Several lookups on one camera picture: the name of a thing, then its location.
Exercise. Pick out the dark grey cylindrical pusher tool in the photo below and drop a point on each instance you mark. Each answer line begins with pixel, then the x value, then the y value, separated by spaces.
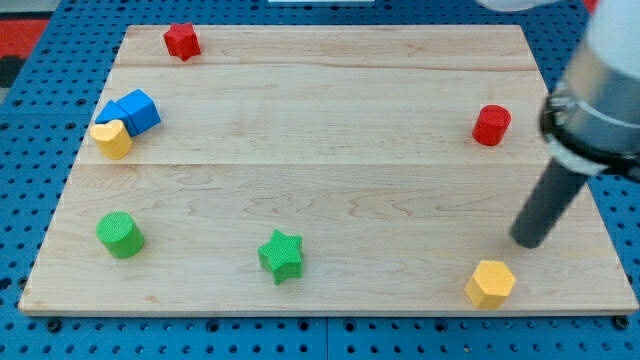
pixel 555 190

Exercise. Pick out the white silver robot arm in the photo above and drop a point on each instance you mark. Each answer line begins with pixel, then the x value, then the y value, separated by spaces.
pixel 590 121

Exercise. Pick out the yellow hexagon block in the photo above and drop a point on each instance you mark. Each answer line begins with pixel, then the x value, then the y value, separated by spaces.
pixel 490 284

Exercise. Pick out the red cylinder block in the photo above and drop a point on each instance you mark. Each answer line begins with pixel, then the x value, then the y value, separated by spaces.
pixel 491 125

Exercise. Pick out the green star block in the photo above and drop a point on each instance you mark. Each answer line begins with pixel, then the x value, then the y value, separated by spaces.
pixel 282 256

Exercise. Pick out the light wooden board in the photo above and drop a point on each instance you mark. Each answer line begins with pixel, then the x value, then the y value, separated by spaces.
pixel 356 138

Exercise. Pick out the red star block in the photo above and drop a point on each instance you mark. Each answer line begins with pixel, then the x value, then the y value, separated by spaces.
pixel 181 41

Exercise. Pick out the blue cube block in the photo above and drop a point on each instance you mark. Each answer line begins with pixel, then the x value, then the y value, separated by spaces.
pixel 142 112

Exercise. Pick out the green cylinder block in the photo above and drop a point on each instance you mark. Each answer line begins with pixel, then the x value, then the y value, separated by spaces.
pixel 119 234

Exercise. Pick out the yellow heart block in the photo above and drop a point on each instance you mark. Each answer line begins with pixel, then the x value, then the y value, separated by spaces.
pixel 112 139

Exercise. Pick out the blue triangular block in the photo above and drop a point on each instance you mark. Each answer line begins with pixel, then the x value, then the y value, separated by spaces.
pixel 113 111

